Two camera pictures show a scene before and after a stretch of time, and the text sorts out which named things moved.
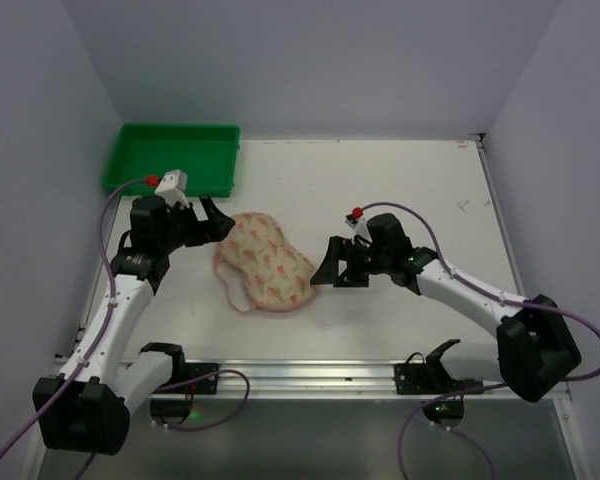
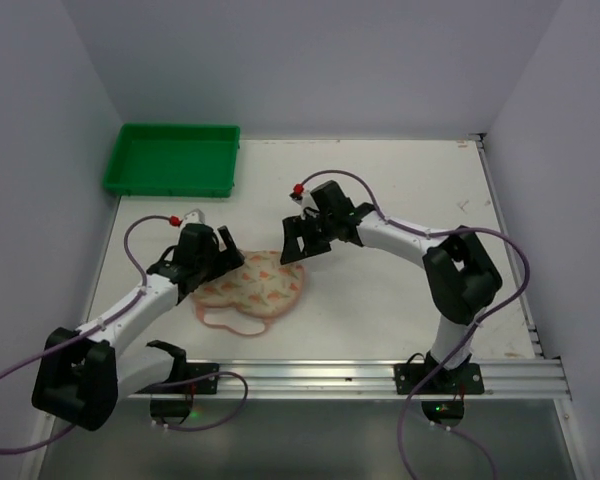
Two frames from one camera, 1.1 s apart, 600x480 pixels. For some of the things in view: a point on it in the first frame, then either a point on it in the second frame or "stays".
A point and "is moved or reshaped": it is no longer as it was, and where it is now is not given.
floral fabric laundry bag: (261, 269) is moved or reshaped
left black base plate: (204, 386) stays
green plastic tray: (207, 154) stays
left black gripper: (196, 226) -> (220, 257)
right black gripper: (349, 263) -> (305, 234)
